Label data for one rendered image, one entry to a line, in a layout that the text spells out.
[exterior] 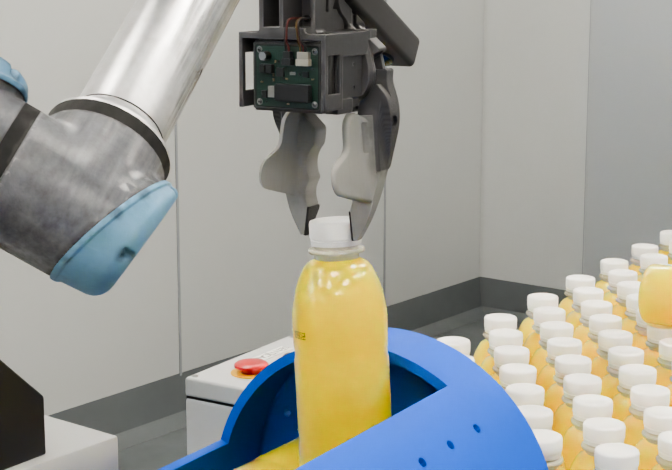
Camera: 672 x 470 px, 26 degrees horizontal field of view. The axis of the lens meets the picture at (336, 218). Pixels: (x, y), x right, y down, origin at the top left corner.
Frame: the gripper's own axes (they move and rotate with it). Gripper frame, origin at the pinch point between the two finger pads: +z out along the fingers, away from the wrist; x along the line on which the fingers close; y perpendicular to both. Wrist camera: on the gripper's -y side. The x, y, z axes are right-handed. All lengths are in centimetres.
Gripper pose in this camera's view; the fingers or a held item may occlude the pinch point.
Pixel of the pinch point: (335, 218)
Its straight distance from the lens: 106.8
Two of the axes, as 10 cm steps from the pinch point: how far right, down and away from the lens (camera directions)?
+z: 0.0, 9.8, 1.8
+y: -5.2, 1.5, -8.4
